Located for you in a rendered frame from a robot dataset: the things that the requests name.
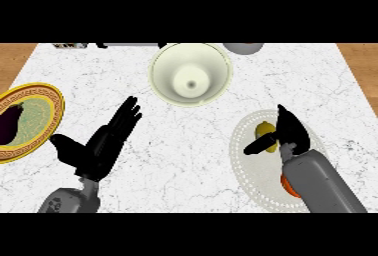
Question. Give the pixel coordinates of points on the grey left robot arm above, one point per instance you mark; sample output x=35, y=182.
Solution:
x=75, y=198

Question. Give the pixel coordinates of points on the cream bowl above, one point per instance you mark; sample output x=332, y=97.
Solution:
x=191, y=75

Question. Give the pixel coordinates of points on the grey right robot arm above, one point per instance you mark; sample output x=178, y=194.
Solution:
x=315, y=183

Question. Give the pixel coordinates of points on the yellow patterned plate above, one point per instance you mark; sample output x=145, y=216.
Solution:
x=38, y=113

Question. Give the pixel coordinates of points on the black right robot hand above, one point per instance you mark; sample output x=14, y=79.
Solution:
x=293, y=131

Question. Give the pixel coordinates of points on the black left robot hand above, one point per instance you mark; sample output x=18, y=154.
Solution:
x=101, y=146

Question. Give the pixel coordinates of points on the dark purple eggplant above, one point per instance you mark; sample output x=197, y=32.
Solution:
x=10, y=125

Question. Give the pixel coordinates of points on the dark patterned box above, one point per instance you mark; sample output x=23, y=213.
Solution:
x=70, y=45

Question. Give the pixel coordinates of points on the yellow lemon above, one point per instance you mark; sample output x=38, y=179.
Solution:
x=267, y=133

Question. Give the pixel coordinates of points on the grey round container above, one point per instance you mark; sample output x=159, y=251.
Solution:
x=243, y=48

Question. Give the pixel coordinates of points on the white round placemat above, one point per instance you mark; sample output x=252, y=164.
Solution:
x=261, y=180

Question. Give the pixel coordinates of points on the grey flat appliance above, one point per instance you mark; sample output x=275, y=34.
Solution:
x=131, y=44

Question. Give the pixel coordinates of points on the orange fruit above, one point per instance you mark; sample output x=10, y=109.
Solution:
x=289, y=190

